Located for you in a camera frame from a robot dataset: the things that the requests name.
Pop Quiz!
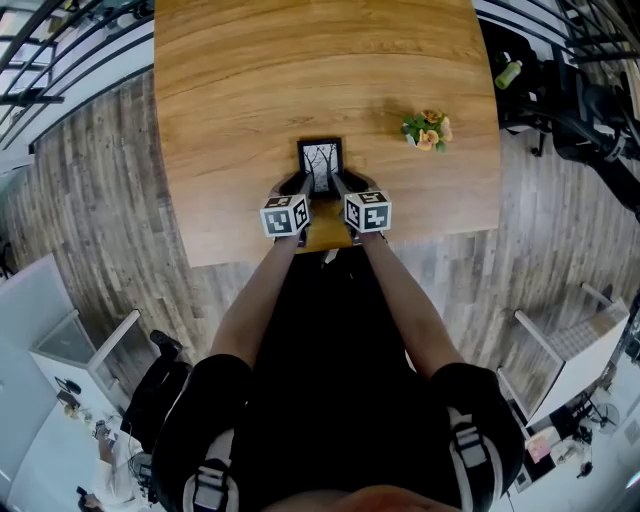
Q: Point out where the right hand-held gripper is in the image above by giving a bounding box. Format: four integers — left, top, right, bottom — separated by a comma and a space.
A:
331, 168, 392, 246

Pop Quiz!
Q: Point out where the black office chair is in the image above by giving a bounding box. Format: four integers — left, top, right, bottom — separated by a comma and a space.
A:
492, 24, 551, 156
549, 64, 640, 221

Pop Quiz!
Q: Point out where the person's left forearm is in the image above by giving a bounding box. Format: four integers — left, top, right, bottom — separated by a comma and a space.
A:
209, 237, 299, 371

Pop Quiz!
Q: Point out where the green bottle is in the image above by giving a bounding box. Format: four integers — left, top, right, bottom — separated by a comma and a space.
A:
494, 52, 524, 90

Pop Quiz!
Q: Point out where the person's right forearm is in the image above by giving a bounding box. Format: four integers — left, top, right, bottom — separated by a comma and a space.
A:
359, 232, 466, 379

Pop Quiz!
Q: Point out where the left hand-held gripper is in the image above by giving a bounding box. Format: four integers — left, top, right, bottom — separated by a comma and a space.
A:
259, 171, 316, 249

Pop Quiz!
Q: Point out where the white partition panel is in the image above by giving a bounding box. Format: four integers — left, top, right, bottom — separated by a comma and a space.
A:
0, 253, 76, 441

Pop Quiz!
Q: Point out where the black picture frame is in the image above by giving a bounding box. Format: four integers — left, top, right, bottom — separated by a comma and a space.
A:
296, 136, 344, 201

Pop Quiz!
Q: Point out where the person's black clothing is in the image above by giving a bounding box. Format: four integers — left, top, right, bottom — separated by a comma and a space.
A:
149, 247, 526, 512

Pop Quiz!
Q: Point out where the pink notepad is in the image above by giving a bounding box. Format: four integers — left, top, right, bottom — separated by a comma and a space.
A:
524, 438, 551, 464

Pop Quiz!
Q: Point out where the white desk with grey top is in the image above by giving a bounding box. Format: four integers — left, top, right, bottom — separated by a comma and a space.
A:
499, 284, 631, 426

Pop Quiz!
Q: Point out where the grey harness strap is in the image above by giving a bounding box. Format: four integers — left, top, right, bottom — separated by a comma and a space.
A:
182, 432, 236, 512
444, 404, 504, 512

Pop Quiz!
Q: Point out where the black metal railing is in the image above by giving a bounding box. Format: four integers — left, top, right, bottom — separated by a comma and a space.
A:
0, 0, 156, 151
472, 0, 640, 64

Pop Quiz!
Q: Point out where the potted orange flower plant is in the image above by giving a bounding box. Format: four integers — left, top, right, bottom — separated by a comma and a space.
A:
400, 109, 454, 154

